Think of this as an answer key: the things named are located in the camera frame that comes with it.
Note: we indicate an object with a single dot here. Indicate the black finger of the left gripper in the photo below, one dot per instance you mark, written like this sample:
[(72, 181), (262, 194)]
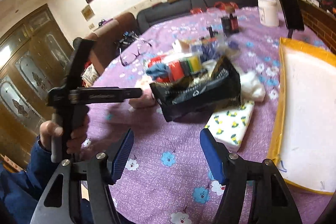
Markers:
[(106, 95)]

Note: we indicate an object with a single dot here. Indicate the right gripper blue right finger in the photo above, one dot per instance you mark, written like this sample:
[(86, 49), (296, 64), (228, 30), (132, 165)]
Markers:
[(217, 156)]

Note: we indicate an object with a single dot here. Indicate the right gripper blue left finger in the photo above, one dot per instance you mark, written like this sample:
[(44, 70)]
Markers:
[(118, 155)]

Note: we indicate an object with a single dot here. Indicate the blue cloth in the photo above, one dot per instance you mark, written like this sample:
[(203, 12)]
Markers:
[(158, 70)]

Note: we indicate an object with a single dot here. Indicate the black plastic pouch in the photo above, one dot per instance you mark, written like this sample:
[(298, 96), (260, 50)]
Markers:
[(199, 90)]

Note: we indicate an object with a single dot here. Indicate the white towel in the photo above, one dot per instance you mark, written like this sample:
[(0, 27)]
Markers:
[(251, 89)]

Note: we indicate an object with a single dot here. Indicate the pink tissue pack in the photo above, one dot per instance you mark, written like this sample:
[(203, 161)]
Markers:
[(147, 99)]

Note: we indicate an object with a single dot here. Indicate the colourful foam sheets bag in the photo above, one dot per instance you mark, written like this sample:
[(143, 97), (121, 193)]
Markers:
[(180, 65)]

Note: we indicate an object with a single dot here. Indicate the blue sleeved left forearm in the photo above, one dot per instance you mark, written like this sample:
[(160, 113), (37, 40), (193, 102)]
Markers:
[(20, 192)]

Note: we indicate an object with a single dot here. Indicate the person's left hand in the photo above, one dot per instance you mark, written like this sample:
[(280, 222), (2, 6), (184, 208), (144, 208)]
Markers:
[(50, 129)]

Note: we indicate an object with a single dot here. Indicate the lemon print tissue pack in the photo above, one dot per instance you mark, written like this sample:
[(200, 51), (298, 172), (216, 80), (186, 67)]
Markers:
[(228, 126)]

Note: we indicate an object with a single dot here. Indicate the wooden glass door cabinet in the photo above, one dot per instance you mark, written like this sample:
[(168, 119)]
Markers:
[(34, 59)]

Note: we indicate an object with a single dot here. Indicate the purple floral tablecloth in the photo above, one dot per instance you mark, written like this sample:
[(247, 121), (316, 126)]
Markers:
[(166, 178)]

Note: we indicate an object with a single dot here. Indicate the brown armchair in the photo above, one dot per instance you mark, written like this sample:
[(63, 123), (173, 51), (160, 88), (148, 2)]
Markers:
[(106, 38)]

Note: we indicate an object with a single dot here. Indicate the yellow rimmed white tray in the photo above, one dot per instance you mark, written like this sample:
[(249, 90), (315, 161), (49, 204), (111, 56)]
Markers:
[(303, 138)]

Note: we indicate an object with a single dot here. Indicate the black red small device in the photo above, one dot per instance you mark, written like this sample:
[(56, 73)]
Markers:
[(230, 22)]

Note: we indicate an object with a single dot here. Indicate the red bag on sofa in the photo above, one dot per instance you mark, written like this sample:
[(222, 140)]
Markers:
[(223, 5)]

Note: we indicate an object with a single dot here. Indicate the black sofa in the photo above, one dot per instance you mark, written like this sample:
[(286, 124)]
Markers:
[(164, 11)]

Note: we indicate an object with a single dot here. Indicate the white plastic jar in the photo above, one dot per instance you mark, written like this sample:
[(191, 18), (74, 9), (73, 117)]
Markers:
[(268, 12)]

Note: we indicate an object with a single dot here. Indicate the black phone on stand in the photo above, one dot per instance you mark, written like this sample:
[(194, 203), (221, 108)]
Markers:
[(292, 15)]

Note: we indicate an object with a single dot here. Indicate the wooden brick pattern sideboard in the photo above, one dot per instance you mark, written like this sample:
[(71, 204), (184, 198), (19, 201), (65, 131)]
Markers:
[(319, 21)]

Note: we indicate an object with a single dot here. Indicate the purple frame eyeglasses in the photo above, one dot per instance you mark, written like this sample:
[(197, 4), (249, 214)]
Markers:
[(138, 48)]

